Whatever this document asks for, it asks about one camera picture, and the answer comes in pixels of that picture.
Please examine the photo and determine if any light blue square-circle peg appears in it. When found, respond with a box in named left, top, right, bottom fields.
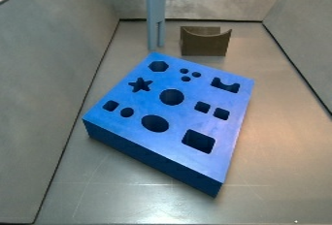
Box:
left=146, top=0, right=166, bottom=50

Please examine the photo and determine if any blue shape-sorting board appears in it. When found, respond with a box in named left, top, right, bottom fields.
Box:
left=83, top=52, right=254, bottom=197

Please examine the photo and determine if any dark olive arch block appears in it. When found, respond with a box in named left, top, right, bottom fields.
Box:
left=181, top=26, right=231, bottom=56

